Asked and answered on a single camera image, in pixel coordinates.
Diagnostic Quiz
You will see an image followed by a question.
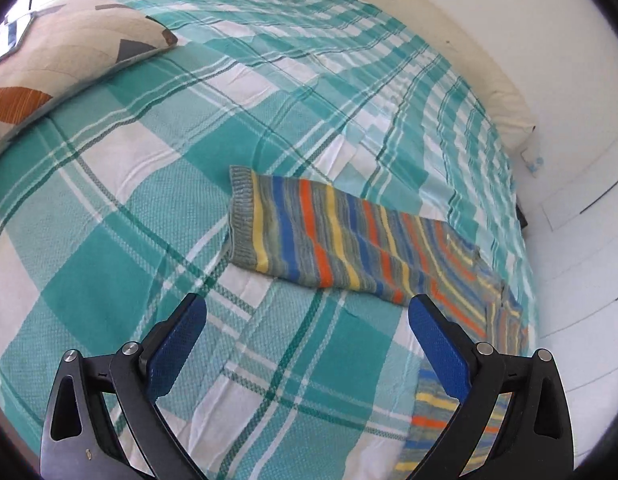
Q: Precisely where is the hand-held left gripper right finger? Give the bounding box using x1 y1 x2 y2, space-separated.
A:
408 294 575 480

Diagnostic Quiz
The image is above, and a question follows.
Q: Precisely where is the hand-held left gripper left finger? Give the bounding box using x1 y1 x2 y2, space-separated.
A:
39 292 210 480

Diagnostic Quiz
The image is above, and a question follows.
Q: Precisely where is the striped knit shirt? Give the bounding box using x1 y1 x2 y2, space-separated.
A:
228 165 532 477

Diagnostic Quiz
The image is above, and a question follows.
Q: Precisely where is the teal checked blanket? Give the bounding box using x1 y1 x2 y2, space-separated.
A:
0 0 540 480

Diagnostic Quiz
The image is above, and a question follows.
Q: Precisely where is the white wardrobe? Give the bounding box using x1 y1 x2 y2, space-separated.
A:
509 125 618 411

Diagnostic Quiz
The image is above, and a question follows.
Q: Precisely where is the patterned beige cushion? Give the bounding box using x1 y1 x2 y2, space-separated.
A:
0 2 180 148

